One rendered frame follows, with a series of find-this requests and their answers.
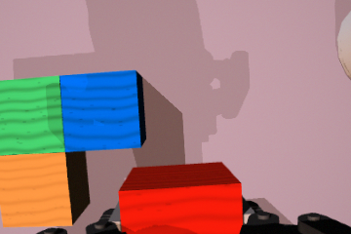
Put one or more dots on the blue cube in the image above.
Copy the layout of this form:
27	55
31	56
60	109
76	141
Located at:
102	111

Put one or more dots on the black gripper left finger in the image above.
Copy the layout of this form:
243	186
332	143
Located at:
108	224

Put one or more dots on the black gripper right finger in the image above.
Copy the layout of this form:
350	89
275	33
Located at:
256	221

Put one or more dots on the orange wooden cube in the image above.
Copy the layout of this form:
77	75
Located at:
43	189

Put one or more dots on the red wooden cube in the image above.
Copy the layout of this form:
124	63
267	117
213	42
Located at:
203	198

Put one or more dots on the green cube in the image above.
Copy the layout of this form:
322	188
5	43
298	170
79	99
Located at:
31	116

